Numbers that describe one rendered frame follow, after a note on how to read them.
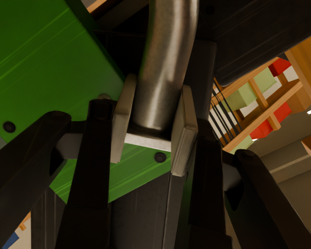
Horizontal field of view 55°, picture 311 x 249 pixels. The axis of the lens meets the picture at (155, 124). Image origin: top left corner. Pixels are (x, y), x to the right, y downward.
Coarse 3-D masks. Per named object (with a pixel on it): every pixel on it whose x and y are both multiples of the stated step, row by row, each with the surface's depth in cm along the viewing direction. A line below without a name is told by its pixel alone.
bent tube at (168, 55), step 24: (168, 0) 16; (192, 0) 17; (168, 24) 17; (192, 24) 17; (144, 48) 19; (168, 48) 18; (144, 72) 19; (168, 72) 18; (144, 96) 19; (168, 96) 19; (144, 120) 20; (168, 120) 20; (144, 144) 20; (168, 144) 20
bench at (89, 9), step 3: (99, 0) 93; (102, 0) 94; (105, 0) 95; (93, 3) 92; (96, 3) 93; (99, 3) 95; (90, 6) 93; (93, 6) 94; (96, 6) 96; (87, 9) 94; (90, 9) 95; (93, 9) 97
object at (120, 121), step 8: (128, 80) 19; (136, 80) 20; (128, 88) 18; (120, 96) 17; (128, 96) 17; (120, 104) 15; (128, 104) 16; (120, 112) 15; (128, 112) 15; (120, 120) 15; (128, 120) 17; (112, 128) 15; (120, 128) 15; (112, 136) 15; (120, 136) 15; (112, 144) 15; (120, 144) 15; (112, 152) 16; (120, 152) 16; (112, 160) 16
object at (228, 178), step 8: (200, 120) 18; (200, 128) 17; (208, 128) 17; (192, 152) 15; (224, 152) 15; (192, 160) 15; (224, 160) 14; (224, 168) 14; (232, 168) 14; (224, 176) 14; (232, 176) 14; (224, 184) 14; (232, 184) 14; (240, 184) 14; (232, 192) 14; (240, 192) 14
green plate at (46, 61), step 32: (0, 0) 20; (32, 0) 20; (64, 0) 20; (0, 32) 21; (32, 32) 21; (64, 32) 21; (0, 64) 22; (32, 64) 22; (64, 64) 22; (96, 64) 22; (0, 96) 23; (32, 96) 23; (64, 96) 23; (96, 96) 23; (0, 128) 24; (128, 160) 25; (160, 160) 25; (64, 192) 27; (128, 192) 26
